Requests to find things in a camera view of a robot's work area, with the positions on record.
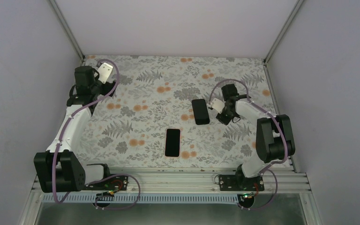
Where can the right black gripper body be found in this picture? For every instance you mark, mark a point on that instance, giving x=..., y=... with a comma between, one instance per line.
x=227, y=119

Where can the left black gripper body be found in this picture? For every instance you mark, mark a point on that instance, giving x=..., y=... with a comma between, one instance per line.
x=108, y=88

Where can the black phone case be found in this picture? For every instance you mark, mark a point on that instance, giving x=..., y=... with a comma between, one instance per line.
x=200, y=111

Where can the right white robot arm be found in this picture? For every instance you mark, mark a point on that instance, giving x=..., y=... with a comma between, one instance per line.
x=274, y=138

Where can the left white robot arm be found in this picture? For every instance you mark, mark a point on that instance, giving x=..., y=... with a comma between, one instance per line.
x=58, y=168

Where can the floral patterned table mat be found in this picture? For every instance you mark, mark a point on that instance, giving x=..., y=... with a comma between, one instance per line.
x=155, y=94

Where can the pink-edged black smartphone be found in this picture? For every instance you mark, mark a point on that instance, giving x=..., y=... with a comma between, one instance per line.
x=172, y=143

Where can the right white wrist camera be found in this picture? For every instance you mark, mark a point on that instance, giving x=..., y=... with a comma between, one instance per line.
x=217, y=105

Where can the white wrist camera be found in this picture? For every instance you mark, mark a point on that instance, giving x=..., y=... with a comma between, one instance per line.
x=217, y=105
x=104, y=72

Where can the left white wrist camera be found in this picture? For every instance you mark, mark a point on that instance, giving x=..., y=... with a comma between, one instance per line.
x=104, y=72

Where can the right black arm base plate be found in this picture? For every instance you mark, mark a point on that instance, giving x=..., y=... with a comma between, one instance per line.
x=240, y=183

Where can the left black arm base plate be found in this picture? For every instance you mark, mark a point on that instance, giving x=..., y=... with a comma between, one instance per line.
x=115, y=183

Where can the aluminium rail frame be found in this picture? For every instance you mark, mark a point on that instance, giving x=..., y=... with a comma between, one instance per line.
x=204, y=180

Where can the white slotted cable duct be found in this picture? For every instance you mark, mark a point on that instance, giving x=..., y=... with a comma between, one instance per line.
x=154, y=198

